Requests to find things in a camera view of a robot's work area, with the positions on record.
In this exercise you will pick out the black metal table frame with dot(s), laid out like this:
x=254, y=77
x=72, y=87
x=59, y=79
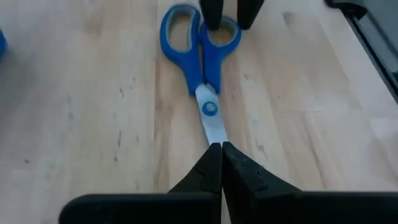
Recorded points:
x=342, y=4

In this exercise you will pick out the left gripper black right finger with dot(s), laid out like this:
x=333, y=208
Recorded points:
x=255, y=186

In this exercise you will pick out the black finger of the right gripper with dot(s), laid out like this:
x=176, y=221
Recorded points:
x=248, y=12
x=211, y=12

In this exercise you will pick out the blue slotted plastic basket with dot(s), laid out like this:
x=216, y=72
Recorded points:
x=2, y=43

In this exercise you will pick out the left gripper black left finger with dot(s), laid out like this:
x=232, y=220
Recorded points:
x=199, y=186

